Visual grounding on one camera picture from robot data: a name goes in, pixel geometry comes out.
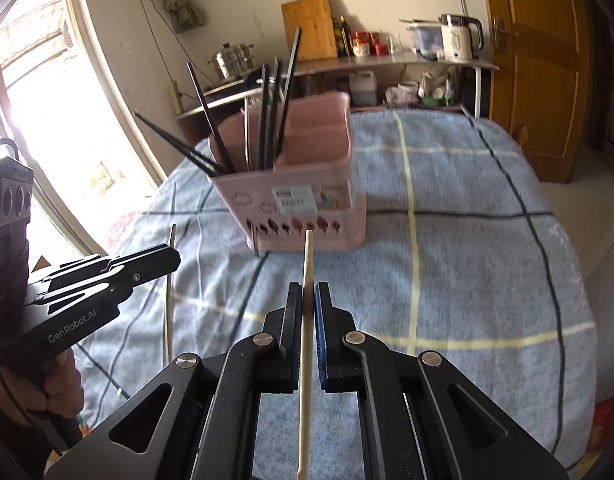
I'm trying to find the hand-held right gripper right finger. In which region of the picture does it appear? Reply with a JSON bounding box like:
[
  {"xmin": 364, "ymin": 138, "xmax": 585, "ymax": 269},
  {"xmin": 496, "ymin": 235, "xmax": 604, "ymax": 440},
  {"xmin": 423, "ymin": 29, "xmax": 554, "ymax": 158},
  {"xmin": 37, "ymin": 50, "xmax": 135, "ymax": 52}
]
[{"xmin": 313, "ymin": 281, "xmax": 570, "ymax": 480}]

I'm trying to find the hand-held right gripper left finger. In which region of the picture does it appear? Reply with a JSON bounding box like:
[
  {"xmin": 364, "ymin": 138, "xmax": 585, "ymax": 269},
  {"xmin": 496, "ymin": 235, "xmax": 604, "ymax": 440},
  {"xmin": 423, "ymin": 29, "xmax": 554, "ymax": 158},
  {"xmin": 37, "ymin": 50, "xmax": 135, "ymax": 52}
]
[{"xmin": 42, "ymin": 282, "xmax": 308, "ymax": 480}]

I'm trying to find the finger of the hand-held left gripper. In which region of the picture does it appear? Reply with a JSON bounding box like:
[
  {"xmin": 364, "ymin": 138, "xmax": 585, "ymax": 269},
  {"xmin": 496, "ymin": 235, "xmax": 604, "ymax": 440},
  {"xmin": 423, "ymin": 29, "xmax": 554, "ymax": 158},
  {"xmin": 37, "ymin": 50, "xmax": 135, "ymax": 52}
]
[
  {"xmin": 43, "ymin": 242, "xmax": 181, "ymax": 277},
  {"xmin": 31, "ymin": 265, "xmax": 180, "ymax": 312}
]

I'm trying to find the bamboo chopstick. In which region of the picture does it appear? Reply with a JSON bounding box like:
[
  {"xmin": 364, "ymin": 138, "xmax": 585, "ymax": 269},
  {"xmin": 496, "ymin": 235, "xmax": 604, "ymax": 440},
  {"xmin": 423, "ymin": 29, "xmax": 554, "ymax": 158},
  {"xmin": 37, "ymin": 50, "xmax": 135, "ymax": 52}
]
[
  {"xmin": 296, "ymin": 229, "xmax": 315, "ymax": 480},
  {"xmin": 162, "ymin": 223, "xmax": 178, "ymax": 363}
]

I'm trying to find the silver metal chopstick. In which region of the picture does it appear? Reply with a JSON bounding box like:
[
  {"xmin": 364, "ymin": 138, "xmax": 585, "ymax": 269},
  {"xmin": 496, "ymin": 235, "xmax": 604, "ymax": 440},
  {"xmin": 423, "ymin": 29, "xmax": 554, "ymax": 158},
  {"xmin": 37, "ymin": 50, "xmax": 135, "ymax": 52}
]
[{"xmin": 243, "ymin": 94, "xmax": 251, "ymax": 173}]

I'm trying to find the pink plastic chopstick basket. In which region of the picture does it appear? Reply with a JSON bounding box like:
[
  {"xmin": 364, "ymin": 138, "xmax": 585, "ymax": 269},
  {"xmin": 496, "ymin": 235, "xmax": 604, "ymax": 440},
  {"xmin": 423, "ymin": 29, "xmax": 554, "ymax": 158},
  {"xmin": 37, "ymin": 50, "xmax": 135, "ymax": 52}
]
[{"xmin": 207, "ymin": 91, "xmax": 367, "ymax": 251}]

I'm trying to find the bunch of black chopsticks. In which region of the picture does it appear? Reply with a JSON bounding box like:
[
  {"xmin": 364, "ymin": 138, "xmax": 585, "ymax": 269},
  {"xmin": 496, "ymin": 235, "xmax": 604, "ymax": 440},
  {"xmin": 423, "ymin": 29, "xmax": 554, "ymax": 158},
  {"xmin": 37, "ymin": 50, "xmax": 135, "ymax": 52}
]
[{"xmin": 134, "ymin": 26, "xmax": 303, "ymax": 177}]

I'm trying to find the person's left hand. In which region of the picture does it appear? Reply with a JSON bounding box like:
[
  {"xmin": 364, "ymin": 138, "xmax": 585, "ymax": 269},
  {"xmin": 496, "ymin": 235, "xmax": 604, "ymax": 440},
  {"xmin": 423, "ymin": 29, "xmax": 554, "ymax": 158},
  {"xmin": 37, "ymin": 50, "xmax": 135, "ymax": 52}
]
[{"xmin": 37, "ymin": 346, "xmax": 85, "ymax": 417}]

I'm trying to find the large bright window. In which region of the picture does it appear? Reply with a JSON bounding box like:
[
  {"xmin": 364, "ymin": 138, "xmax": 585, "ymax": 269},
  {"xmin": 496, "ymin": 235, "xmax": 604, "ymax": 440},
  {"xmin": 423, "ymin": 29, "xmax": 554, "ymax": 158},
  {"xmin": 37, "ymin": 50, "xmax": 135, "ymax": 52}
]
[{"xmin": 0, "ymin": 0, "xmax": 174, "ymax": 261}]

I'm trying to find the blue plaid blanket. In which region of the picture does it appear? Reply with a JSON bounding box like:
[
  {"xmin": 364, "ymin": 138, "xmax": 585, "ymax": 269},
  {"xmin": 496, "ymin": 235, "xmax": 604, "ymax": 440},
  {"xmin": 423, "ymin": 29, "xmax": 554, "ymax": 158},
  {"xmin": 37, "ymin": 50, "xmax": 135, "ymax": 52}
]
[{"xmin": 74, "ymin": 107, "xmax": 600, "ymax": 468}]

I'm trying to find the black gas stove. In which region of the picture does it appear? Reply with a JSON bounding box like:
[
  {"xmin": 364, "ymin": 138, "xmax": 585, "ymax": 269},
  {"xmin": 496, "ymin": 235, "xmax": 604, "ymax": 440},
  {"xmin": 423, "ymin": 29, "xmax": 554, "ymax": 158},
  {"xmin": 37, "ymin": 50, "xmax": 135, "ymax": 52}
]
[{"xmin": 199, "ymin": 77, "xmax": 253, "ymax": 98}]

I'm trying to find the stainless steel steamer pot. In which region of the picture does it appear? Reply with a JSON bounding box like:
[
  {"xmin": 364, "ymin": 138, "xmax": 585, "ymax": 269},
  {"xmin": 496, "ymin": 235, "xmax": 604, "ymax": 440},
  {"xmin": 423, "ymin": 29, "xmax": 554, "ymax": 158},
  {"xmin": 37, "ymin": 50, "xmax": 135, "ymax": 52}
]
[{"xmin": 208, "ymin": 42, "xmax": 257, "ymax": 81}]

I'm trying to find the translucent plastic jug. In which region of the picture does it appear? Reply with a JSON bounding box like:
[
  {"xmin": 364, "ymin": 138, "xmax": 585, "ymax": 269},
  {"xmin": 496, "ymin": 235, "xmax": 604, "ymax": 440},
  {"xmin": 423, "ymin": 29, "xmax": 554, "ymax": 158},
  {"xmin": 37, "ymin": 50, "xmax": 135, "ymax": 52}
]
[{"xmin": 349, "ymin": 71, "xmax": 378, "ymax": 107}]

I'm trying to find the white plastic bag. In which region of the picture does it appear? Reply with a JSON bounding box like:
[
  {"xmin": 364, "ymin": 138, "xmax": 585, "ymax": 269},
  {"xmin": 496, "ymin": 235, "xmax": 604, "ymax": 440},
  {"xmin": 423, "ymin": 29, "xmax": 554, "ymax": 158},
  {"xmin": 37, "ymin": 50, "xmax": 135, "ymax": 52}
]
[{"xmin": 384, "ymin": 81, "xmax": 419, "ymax": 106}]

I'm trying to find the green plastic bag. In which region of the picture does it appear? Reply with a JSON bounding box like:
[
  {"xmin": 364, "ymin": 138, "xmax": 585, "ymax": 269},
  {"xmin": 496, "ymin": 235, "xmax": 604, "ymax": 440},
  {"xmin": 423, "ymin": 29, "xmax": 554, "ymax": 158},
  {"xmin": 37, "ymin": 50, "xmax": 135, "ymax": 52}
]
[{"xmin": 419, "ymin": 71, "xmax": 461, "ymax": 107}]

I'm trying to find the metal-edged kitchen table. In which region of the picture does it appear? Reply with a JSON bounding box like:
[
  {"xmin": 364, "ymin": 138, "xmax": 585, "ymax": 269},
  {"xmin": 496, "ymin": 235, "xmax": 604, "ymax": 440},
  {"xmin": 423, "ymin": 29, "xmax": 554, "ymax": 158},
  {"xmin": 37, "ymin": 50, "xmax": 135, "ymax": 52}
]
[{"xmin": 176, "ymin": 54, "xmax": 500, "ymax": 128}]

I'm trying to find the wooden cutting board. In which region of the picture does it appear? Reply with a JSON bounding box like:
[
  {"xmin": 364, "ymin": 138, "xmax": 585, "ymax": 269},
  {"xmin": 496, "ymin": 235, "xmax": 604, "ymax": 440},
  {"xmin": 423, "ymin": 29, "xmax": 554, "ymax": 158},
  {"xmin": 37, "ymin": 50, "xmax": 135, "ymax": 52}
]
[{"xmin": 281, "ymin": 0, "xmax": 339, "ymax": 63}]

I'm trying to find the dark oil bottle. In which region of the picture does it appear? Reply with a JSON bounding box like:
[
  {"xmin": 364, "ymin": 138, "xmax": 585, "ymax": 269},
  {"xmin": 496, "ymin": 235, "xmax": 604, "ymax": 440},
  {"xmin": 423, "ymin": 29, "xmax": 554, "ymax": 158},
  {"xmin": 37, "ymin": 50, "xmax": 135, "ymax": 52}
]
[{"xmin": 337, "ymin": 15, "xmax": 352, "ymax": 57}]

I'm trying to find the clear lidded plastic container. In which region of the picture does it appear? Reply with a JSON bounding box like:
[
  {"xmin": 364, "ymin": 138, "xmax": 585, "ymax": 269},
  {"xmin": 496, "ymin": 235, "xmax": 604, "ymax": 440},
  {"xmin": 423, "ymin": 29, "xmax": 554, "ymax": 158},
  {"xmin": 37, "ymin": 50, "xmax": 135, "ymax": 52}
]
[{"xmin": 399, "ymin": 18, "xmax": 444, "ymax": 59}]

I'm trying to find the electric kettle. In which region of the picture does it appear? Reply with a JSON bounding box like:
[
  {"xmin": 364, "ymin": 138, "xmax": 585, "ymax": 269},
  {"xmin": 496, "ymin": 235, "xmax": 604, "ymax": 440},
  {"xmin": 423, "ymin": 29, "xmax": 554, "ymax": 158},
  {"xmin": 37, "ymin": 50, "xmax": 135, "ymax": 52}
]
[{"xmin": 439, "ymin": 13, "xmax": 484, "ymax": 61}]

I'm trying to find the brown wooden door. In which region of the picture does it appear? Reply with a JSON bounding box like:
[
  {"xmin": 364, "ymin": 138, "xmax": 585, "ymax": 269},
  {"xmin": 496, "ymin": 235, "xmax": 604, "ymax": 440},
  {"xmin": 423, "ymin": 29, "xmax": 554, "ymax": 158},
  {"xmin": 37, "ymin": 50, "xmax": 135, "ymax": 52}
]
[{"xmin": 477, "ymin": 0, "xmax": 595, "ymax": 184}]

